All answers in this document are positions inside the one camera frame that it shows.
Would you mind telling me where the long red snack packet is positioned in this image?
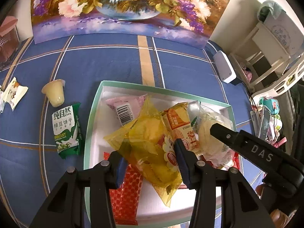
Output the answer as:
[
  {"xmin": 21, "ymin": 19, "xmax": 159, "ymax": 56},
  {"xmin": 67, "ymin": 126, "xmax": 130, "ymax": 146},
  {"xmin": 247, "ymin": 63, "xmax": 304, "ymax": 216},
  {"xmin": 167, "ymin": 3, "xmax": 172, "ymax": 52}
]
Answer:
[{"xmin": 110, "ymin": 164, "xmax": 143, "ymax": 225}]

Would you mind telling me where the green white biscuit packet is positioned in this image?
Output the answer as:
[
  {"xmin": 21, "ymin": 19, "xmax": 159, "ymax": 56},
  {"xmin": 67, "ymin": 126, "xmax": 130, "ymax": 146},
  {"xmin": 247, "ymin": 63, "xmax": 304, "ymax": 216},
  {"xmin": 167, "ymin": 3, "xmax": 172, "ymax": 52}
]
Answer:
[{"xmin": 51, "ymin": 102, "xmax": 83, "ymax": 159}]

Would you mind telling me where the yellow chips bag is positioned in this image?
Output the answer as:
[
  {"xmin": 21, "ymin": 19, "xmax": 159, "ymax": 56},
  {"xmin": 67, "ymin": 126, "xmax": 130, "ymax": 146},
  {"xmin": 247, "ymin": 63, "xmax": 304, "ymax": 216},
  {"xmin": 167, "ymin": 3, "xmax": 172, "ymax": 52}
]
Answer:
[{"xmin": 104, "ymin": 96, "xmax": 182, "ymax": 207}]

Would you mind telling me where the beige orange egg roll packet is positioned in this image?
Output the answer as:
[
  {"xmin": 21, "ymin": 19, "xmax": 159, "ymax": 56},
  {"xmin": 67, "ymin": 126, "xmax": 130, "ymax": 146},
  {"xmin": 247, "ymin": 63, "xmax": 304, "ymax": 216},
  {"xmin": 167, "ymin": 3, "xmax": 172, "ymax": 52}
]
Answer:
[{"xmin": 160, "ymin": 102, "xmax": 202, "ymax": 157}]

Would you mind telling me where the pink snack packet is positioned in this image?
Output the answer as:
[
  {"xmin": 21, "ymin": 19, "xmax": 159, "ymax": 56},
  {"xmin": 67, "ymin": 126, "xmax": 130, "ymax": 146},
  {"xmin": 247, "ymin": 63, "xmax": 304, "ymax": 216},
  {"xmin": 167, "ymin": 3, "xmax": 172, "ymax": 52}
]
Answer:
[{"xmin": 106, "ymin": 94, "xmax": 147, "ymax": 126}]

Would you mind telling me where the white green cracker packet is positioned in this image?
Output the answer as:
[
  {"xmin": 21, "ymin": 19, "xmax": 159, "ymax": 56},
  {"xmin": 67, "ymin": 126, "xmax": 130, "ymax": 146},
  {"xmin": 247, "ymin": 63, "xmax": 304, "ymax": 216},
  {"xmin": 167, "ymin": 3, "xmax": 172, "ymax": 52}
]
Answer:
[{"xmin": 0, "ymin": 86, "xmax": 6, "ymax": 113}]

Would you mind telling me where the black smartphone on stand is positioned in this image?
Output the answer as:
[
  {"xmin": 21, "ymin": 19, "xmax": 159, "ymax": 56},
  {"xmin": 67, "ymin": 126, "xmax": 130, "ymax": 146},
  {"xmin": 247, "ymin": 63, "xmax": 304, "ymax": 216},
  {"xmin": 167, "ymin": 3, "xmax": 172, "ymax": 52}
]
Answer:
[{"xmin": 258, "ymin": 106, "xmax": 271, "ymax": 141}]

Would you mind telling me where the teal rimmed white tray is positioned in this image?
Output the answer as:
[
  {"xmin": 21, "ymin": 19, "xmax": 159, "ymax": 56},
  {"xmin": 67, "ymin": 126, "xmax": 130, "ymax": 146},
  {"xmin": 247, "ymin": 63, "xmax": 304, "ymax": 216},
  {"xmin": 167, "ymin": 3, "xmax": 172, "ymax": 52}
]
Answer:
[{"xmin": 84, "ymin": 81, "xmax": 235, "ymax": 227}]

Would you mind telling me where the white phone stand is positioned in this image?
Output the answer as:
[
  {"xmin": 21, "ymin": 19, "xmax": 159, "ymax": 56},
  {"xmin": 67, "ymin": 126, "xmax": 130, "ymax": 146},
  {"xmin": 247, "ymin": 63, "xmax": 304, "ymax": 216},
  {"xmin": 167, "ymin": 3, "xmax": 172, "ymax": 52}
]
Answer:
[{"xmin": 250, "ymin": 111, "xmax": 260, "ymax": 137}]

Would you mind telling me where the teal toy figure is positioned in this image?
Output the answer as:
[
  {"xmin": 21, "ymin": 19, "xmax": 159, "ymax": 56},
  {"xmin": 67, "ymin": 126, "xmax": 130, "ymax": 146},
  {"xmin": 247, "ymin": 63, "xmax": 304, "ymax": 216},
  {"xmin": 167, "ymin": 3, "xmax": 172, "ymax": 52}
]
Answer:
[{"xmin": 259, "ymin": 97, "xmax": 280, "ymax": 115}]

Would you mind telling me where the yellow jelly cup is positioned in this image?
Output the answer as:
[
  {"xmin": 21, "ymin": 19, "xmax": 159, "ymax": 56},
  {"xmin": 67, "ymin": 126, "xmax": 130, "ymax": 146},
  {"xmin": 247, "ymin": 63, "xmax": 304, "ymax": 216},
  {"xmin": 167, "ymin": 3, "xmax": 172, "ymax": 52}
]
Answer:
[{"xmin": 41, "ymin": 79, "xmax": 65, "ymax": 108}]

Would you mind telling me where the blue plaid tablecloth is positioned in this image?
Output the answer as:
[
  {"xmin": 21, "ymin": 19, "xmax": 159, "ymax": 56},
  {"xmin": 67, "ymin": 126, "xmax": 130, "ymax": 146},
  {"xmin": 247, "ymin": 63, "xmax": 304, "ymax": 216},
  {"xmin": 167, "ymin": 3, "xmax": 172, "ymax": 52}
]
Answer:
[{"xmin": 1, "ymin": 34, "xmax": 253, "ymax": 227}]

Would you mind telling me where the white rectangular device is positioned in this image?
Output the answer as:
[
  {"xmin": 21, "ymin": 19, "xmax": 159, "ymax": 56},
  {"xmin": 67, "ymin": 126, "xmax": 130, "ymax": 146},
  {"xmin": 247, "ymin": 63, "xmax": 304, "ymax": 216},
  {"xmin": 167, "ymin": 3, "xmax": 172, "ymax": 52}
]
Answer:
[{"xmin": 213, "ymin": 51, "xmax": 237, "ymax": 83}]

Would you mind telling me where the white orange snack packet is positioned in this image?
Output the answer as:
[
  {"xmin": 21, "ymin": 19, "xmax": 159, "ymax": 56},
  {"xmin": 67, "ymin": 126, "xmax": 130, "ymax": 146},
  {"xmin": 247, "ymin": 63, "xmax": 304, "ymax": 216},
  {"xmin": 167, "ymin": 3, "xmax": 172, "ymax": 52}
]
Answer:
[{"xmin": 3, "ymin": 77, "xmax": 28, "ymax": 111}]

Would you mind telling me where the white wooden shelf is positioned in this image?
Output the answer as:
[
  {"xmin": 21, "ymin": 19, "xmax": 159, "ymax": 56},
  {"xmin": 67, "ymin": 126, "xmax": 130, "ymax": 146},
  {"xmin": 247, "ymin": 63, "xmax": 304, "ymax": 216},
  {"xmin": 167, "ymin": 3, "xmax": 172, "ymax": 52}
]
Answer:
[{"xmin": 229, "ymin": 0, "xmax": 304, "ymax": 101}]

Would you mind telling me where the pink wrapped flower bouquet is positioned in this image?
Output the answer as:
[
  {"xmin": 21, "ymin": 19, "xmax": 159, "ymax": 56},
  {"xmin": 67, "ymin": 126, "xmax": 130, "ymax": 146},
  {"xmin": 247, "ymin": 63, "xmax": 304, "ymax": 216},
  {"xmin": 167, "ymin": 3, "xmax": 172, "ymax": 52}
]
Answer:
[{"xmin": 1, "ymin": 15, "xmax": 20, "ymax": 64}]

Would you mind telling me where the floral oil painting canvas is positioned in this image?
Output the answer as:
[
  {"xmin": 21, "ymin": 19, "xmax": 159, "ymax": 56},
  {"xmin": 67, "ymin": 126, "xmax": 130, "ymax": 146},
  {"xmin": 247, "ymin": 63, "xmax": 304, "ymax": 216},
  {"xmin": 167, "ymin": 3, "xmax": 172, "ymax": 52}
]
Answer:
[{"xmin": 31, "ymin": 0, "xmax": 230, "ymax": 48}]

